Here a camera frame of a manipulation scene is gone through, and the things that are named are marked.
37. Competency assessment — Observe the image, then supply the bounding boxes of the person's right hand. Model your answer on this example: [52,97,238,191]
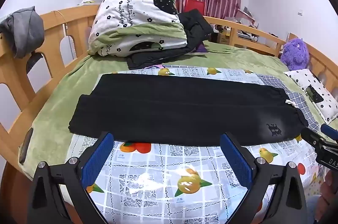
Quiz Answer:
[315,170,335,221]

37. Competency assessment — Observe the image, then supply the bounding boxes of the wooden bed frame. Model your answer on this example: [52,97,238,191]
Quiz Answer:
[1,4,337,173]

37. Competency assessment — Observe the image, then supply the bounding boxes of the black pants with white stripe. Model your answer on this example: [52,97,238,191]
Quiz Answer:
[69,74,308,146]

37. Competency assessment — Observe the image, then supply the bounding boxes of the purple plush toy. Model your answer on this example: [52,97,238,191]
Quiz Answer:
[280,38,309,71]

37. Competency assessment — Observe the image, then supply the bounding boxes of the white dotted pillow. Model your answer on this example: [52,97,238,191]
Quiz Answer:
[284,69,338,124]

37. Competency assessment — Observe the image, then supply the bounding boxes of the folded white green quilt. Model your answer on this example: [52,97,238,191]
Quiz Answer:
[88,0,184,57]

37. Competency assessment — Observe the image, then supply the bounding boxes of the green bed sheet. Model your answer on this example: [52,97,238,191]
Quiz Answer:
[18,40,338,178]

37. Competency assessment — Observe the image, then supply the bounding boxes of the red chair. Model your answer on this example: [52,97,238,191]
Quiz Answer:
[183,0,205,15]

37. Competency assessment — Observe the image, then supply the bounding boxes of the black jacket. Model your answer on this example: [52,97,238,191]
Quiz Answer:
[127,9,213,70]

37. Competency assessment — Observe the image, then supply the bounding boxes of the grey hat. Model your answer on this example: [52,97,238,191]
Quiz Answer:
[1,6,45,59]

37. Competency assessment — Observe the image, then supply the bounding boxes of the fruit print table cloth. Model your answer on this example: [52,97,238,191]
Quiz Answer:
[59,67,327,224]

